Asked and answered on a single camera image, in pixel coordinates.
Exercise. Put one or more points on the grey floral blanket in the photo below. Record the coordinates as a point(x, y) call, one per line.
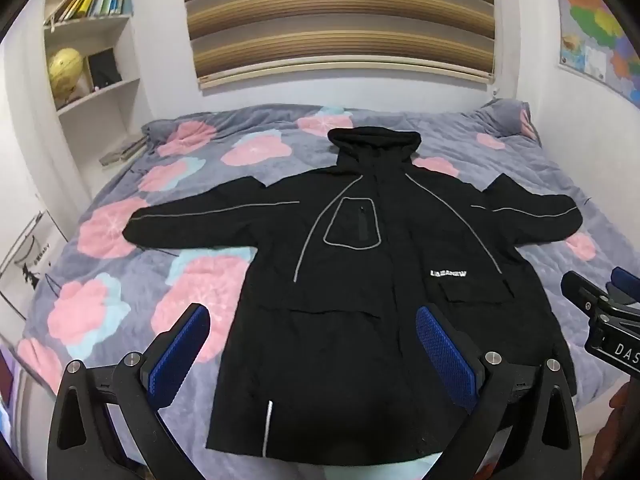
point(165, 200)

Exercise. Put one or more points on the colourful wall map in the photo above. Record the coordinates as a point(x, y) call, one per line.
point(597, 25)

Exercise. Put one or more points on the white paper poster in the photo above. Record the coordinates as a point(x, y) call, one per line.
point(27, 265)

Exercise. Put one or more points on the yellow globe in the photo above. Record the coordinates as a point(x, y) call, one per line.
point(66, 72)

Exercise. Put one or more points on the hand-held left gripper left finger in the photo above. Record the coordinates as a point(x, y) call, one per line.
point(176, 357)

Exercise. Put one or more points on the black box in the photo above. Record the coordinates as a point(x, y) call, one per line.
point(105, 67)

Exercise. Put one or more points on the white bookshelf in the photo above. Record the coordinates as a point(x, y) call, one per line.
point(112, 110)

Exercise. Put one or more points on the grey floral pillow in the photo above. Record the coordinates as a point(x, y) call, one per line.
point(510, 120)

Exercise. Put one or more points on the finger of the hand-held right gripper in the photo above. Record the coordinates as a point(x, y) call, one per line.
point(625, 285)
point(580, 291)

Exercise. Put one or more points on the small stack of books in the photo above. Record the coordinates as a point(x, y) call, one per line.
point(124, 150)

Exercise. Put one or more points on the black hooded jacket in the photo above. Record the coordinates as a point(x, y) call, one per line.
point(350, 280)

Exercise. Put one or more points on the striped brown window blind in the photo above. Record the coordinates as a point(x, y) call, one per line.
point(335, 15)

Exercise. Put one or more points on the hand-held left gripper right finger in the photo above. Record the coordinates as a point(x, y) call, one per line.
point(442, 355)

